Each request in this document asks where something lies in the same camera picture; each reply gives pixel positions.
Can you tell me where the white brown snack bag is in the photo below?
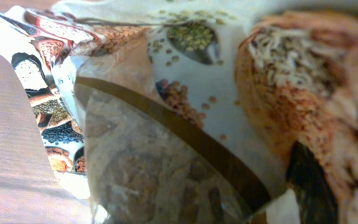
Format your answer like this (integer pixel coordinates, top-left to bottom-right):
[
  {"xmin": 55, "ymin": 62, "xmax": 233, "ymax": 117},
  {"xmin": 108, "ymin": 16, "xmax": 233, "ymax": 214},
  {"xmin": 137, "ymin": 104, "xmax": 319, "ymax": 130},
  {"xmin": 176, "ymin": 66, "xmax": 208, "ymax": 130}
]
[{"xmin": 0, "ymin": 0, "xmax": 358, "ymax": 223}]

